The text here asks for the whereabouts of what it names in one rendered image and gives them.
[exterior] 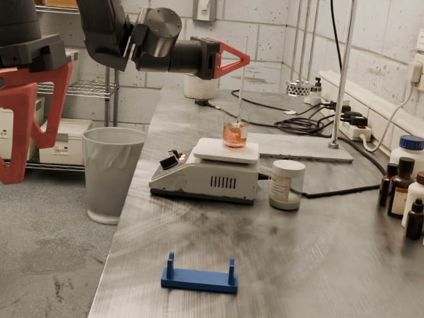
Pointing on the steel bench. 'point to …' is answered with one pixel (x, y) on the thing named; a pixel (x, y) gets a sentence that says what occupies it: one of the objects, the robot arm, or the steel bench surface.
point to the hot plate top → (202, 151)
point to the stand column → (343, 75)
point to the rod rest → (199, 278)
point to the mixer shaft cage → (294, 88)
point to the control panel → (176, 164)
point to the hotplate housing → (211, 180)
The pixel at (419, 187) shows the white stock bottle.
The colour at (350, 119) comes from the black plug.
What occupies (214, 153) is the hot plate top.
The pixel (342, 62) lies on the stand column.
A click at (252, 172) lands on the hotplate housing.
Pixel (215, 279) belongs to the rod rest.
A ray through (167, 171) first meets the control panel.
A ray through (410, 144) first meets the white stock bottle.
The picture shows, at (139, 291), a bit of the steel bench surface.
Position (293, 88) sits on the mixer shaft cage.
